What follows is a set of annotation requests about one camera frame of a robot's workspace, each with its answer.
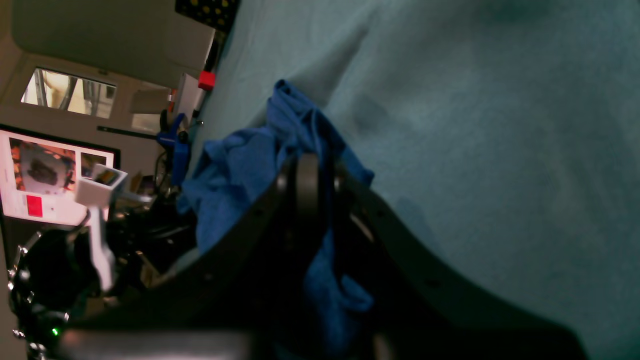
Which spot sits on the computer monitor screen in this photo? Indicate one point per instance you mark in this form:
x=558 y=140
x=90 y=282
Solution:
x=40 y=174

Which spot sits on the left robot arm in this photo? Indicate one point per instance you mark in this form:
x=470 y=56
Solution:
x=52 y=277

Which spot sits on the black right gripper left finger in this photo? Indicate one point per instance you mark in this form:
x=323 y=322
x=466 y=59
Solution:
x=220 y=307

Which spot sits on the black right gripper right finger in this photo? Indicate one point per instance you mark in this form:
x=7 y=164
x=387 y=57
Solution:
x=424 y=309

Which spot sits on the black yellow-dotted mug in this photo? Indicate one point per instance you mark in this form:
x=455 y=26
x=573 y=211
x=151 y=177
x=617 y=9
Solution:
x=217 y=14

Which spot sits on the blue clamp bottom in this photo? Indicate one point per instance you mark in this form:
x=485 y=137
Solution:
x=174 y=139

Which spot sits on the blue t-shirt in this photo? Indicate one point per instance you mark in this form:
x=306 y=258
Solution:
x=325 y=321

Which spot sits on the teal table cloth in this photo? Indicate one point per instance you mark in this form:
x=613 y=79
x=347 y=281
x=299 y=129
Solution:
x=504 y=133

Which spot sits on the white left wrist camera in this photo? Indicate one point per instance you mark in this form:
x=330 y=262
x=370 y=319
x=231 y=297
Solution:
x=101 y=188

